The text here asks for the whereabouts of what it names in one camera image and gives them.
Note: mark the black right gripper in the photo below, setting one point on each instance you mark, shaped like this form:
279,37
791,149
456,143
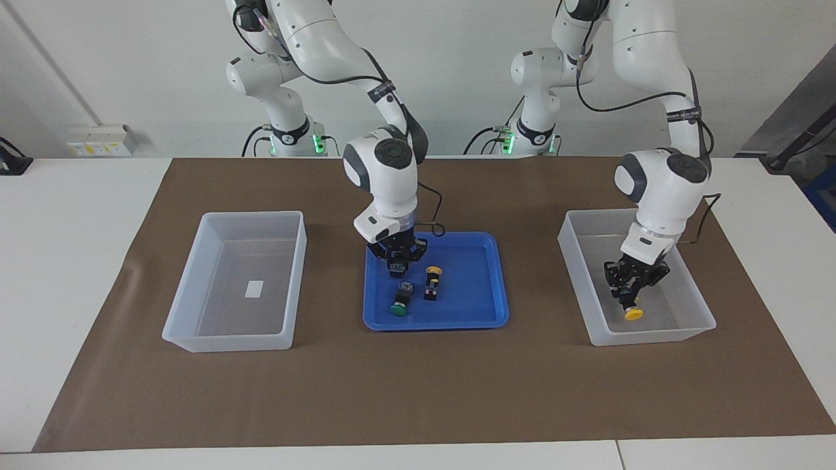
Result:
398,247

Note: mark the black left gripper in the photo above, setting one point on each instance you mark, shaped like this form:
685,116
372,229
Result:
637,269

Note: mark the yellow push button switch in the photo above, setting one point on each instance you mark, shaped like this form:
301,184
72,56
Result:
432,284
632,314

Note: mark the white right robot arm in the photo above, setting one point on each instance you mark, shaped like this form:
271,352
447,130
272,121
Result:
385,176

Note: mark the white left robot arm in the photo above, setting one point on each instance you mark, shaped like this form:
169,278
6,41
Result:
666,189

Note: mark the translucent white plastic box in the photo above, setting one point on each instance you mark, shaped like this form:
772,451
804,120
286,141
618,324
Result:
591,274
222,313

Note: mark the blue plastic tray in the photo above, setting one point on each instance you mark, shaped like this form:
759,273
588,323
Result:
470,294

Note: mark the brown paper table mat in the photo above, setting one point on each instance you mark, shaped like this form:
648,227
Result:
418,391

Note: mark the small white sticker label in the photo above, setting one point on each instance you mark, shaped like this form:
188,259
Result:
255,289

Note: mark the black pole stand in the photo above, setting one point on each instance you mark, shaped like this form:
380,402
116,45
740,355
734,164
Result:
784,158

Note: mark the blue crate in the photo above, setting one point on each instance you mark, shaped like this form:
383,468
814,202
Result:
824,196

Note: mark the white wall socket box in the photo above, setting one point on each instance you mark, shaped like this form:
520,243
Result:
98,147

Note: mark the black clamp mount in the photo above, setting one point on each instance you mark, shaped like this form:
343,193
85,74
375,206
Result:
13,164

